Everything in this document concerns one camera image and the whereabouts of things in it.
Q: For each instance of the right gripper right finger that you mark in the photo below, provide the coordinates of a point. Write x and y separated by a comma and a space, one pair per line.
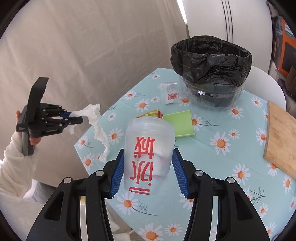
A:
237, 217

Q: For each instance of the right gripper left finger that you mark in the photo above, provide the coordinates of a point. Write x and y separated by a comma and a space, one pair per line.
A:
60, 216

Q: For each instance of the white tissue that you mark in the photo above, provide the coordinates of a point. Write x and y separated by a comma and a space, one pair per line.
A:
92, 112

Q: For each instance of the frosted cup red characters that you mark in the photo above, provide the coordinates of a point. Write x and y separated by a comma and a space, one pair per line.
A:
149, 144

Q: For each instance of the white sleeved left forearm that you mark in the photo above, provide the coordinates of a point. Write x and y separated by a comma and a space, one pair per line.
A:
17, 170

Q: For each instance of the left hand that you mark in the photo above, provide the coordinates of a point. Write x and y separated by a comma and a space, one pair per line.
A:
33, 141

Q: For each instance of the daisy pattern tablecloth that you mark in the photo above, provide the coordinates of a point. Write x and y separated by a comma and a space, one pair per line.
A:
225, 143

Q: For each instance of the wooden cutting board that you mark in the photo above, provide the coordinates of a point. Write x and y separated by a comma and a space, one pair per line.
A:
280, 147

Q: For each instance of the clear cup red text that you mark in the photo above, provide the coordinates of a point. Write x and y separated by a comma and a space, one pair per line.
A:
170, 92

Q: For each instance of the green broken cup piece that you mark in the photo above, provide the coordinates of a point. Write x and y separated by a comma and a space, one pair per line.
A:
182, 122

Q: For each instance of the clear plastic bin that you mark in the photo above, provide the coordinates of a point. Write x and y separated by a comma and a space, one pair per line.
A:
211, 95

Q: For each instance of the white chair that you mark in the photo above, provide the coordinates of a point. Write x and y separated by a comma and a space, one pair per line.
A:
264, 86

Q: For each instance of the orange black box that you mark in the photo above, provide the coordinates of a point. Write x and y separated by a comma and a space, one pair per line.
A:
283, 53

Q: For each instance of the white cabinet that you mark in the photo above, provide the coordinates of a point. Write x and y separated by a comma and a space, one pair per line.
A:
245, 23

